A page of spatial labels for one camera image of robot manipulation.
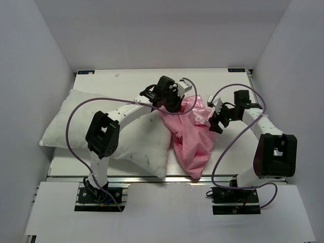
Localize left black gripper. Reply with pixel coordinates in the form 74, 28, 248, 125
162, 88, 184, 113

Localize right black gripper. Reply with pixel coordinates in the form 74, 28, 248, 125
209, 102, 239, 134

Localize pink pillowcase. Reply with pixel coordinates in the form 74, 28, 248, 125
160, 95, 216, 179

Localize white pillow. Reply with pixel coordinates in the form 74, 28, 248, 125
39, 89, 171, 179

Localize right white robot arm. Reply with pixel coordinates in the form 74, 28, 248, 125
207, 90, 297, 202

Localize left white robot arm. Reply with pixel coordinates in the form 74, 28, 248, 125
84, 76, 192, 202

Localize right blue corner label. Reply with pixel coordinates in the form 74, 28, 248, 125
227, 68, 246, 72

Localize blue corner label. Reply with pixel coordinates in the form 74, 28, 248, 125
77, 70, 95, 75
227, 68, 246, 72

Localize left blue corner label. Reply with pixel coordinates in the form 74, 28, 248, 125
77, 70, 95, 75

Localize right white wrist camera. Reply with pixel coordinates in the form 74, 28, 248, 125
207, 95, 223, 113

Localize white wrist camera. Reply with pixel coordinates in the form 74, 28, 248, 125
207, 95, 223, 113
176, 79, 192, 98

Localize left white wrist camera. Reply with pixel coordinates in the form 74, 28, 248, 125
176, 79, 192, 98

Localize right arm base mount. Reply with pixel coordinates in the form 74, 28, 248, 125
206, 186, 261, 215

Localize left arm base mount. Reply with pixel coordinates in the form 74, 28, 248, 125
74, 178, 127, 213

